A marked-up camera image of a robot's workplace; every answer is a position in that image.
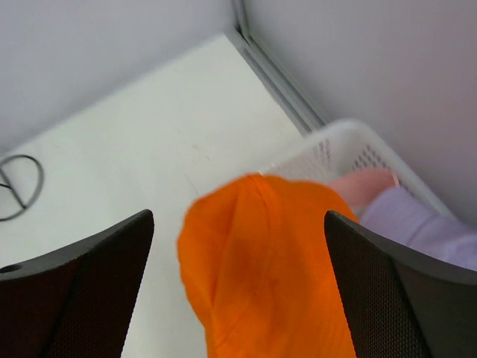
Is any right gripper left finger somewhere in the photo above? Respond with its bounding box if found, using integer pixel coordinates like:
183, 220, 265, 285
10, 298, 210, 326
1, 210, 154, 357

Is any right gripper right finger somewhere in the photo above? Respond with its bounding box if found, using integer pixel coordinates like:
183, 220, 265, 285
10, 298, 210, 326
324, 211, 477, 357

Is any purple bucket hat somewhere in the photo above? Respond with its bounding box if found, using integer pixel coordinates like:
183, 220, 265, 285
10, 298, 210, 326
360, 187, 476, 271

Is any pink bucket hat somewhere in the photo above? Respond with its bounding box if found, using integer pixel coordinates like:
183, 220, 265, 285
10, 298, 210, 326
328, 168, 399, 207

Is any orange bucket hat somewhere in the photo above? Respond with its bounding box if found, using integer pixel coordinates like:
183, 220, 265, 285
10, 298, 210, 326
177, 175, 355, 357

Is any white plastic basket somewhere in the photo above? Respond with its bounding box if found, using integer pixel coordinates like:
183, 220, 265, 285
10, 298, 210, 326
259, 119, 453, 217

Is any black wire hat stand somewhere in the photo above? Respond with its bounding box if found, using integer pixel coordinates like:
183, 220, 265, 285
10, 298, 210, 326
1, 154, 45, 222

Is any right aluminium frame post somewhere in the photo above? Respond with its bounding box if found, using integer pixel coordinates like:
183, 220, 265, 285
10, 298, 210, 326
230, 1, 327, 134

